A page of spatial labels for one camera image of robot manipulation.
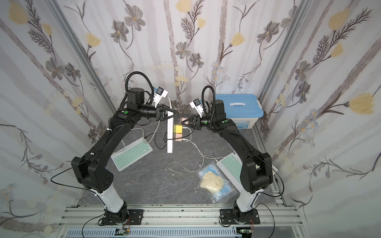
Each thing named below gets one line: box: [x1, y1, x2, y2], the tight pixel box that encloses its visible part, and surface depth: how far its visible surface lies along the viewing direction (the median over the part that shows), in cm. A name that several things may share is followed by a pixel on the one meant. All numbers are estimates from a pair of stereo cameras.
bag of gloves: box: [197, 160, 238, 206], surface depth 85 cm
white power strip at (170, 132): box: [167, 110, 175, 154], surface depth 72 cm
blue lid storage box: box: [215, 93, 264, 130], surface depth 107 cm
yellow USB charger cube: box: [173, 124, 183, 134], surface depth 73 cm
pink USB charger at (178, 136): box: [173, 132, 183, 142], surface depth 73 cm
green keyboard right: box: [216, 152, 243, 192], surface depth 94 cm
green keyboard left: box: [110, 137, 154, 172], surface depth 100 cm
